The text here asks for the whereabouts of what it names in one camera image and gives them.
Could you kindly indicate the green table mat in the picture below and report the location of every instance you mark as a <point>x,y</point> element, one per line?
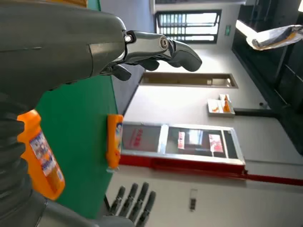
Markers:
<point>78,125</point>

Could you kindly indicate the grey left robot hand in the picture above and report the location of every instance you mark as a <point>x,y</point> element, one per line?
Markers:
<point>59,47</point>

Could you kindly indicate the red and white sign stand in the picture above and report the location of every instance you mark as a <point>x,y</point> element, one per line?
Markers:
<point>189,141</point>

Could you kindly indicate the silver hanging fixture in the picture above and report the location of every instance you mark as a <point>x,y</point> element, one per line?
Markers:
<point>274,37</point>

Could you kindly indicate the white wall notice board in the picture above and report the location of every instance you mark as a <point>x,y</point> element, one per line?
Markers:
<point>218,108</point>

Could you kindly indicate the brown doorway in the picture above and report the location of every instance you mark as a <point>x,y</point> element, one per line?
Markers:
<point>184,80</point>

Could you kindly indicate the wall switch panel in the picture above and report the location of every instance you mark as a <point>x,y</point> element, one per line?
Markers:
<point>193,200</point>

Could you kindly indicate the barred window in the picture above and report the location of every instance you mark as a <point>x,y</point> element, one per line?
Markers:
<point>189,28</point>

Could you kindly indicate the green exit sign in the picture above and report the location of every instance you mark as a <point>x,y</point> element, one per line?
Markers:
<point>227,30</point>

